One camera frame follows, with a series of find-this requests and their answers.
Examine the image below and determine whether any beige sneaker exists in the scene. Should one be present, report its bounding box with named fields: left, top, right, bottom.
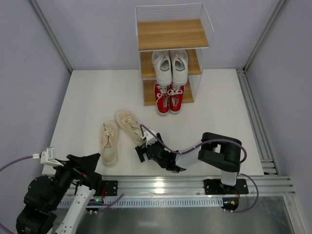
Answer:
left=100, top=120, right=119, bottom=167
left=115, top=110, right=143, bottom=145

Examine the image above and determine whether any red canvas sneaker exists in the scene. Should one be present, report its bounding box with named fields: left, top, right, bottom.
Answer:
left=154, top=82, right=169, bottom=116
left=168, top=83, right=184, bottom=114

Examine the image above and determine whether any white sneaker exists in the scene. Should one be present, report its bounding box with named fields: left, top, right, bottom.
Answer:
left=170, top=50, right=189, bottom=86
left=152, top=51, right=172, bottom=86

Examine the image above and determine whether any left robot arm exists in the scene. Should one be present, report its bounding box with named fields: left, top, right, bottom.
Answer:
left=16, top=153, right=102, bottom=234

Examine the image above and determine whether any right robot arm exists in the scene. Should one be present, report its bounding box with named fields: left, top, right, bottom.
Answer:
left=135, top=132, right=246, bottom=193

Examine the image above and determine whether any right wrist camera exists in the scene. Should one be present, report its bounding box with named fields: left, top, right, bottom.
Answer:
left=141, top=129, right=158, bottom=147

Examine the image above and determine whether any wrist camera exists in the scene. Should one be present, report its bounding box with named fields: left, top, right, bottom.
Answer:
left=31, top=147, right=63, bottom=167
left=141, top=129, right=158, bottom=147

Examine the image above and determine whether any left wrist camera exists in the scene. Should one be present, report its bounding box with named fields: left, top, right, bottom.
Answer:
left=31, top=147, right=63, bottom=167

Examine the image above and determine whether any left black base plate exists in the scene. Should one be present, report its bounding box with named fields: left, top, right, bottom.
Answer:
left=96, top=180, right=118, bottom=197

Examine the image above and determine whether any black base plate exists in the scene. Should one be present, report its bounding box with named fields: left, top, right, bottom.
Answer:
left=96, top=180, right=118, bottom=197
left=203, top=179, right=249, bottom=195

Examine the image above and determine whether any aluminium mounting rail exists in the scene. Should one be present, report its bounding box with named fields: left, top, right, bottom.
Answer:
left=29, top=175, right=297, bottom=198

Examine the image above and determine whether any white slotted cable duct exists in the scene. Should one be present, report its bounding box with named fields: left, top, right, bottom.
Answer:
left=58, top=197, right=224, bottom=208

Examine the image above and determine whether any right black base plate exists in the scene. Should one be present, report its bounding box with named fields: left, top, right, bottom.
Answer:
left=203, top=179, right=249, bottom=195

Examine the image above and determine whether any white wire shoe shelf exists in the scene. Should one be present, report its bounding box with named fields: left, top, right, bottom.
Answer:
left=136, top=3, right=214, bottom=106

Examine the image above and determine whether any right aluminium frame rail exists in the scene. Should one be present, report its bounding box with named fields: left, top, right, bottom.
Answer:
left=236, top=68, right=280, bottom=176

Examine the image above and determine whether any left corner aluminium post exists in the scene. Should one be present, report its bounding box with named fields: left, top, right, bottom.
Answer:
left=28, top=0, right=73, bottom=74

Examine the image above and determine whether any corner aluminium post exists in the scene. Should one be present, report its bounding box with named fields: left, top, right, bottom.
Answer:
left=243, top=0, right=289, bottom=73
left=28, top=0, right=73, bottom=74

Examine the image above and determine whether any right corner aluminium post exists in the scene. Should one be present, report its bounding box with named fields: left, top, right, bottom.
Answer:
left=243, top=0, right=289, bottom=73

